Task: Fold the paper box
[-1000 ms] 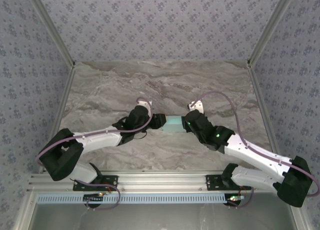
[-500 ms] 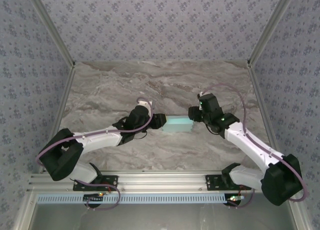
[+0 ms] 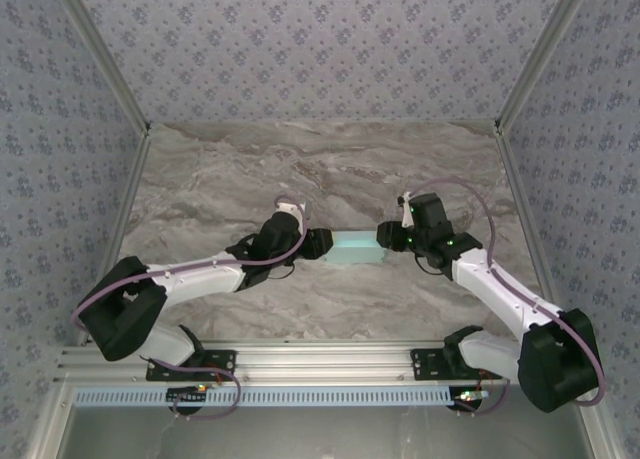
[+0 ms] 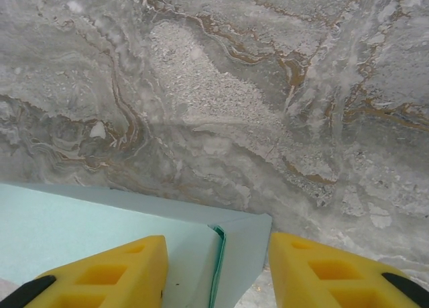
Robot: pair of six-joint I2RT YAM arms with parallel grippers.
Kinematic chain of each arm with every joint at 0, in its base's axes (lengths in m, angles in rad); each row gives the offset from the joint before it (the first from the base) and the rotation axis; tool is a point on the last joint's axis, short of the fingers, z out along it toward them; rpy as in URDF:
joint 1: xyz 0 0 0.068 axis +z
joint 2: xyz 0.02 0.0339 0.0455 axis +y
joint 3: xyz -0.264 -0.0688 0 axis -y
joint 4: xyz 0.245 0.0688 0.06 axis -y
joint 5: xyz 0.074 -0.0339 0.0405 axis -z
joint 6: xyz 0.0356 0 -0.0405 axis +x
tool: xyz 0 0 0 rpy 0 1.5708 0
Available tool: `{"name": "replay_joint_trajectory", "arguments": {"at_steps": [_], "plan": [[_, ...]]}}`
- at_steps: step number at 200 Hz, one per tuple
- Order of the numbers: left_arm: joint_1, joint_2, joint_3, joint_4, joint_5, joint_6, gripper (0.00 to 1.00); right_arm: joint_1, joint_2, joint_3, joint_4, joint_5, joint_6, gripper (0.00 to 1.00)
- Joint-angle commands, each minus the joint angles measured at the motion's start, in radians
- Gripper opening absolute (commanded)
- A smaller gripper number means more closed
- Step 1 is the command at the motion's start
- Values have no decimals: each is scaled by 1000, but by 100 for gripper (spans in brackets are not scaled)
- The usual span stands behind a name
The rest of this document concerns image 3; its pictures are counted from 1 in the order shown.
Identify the aluminium rail beam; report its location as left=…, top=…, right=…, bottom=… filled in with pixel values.
left=53, top=342, right=600, bottom=384

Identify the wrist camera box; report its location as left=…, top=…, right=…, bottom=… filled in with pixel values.
left=397, top=192, right=417, bottom=229
left=276, top=201, right=312, bottom=226

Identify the aluminium side rail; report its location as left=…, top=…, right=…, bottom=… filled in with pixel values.
left=77, top=131, right=154, bottom=348
left=492, top=131, right=574, bottom=344

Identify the grey metal sheet panel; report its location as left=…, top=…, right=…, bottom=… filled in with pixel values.
left=58, top=384, right=594, bottom=459

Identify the slotted grey cable duct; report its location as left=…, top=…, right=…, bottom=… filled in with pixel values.
left=73, top=385, right=452, bottom=409

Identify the black controller board with LEDs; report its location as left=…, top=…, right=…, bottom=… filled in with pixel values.
left=451, top=388, right=489, bottom=412
left=166, top=384, right=209, bottom=406

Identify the aluminium frame post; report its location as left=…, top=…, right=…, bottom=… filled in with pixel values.
left=51, top=0, right=153, bottom=135
left=493, top=0, right=597, bottom=134

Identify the light blue paper box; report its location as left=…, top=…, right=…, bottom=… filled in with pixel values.
left=322, top=230, right=387, bottom=268

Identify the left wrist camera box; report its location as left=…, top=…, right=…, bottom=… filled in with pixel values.
left=276, top=201, right=312, bottom=226

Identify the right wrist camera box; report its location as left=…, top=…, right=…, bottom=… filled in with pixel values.
left=397, top=192, right=417, bottom=229

